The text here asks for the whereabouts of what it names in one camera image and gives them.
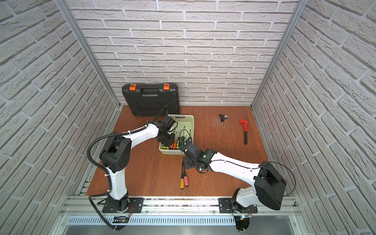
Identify black yellow handle screwdriver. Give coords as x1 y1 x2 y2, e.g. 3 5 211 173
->
175 134 181 150

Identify green handle screwdriver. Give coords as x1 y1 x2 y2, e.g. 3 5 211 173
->
179 130 185 149
187 130 193 143

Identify pink handle screwdriver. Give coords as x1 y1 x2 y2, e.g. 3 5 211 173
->
182 162 189 187

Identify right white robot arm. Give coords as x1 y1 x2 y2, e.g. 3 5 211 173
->
181 142 287 212

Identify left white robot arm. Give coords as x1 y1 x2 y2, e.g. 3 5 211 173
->
100 116 175 201

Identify light green plastic bin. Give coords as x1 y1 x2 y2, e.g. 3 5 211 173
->
159 115 194 155

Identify black plastic tool case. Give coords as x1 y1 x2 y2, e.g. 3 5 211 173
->
121 83 181 117

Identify small black metal part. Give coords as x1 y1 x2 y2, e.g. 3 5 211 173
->
219 114 229 122

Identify red pipe wrench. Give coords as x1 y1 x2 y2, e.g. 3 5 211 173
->
240 119 248 145

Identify left black corrugated cable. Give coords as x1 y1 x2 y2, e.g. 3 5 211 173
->
86 105 169 231

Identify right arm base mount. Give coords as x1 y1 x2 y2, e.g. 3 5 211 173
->
218 197 258 215

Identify right thin black cable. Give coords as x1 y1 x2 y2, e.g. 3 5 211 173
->
179 128 297 197

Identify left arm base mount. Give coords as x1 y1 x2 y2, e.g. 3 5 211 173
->
102 197 144 213

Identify aluminium rail frame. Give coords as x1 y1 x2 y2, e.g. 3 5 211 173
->
52 196 308 235

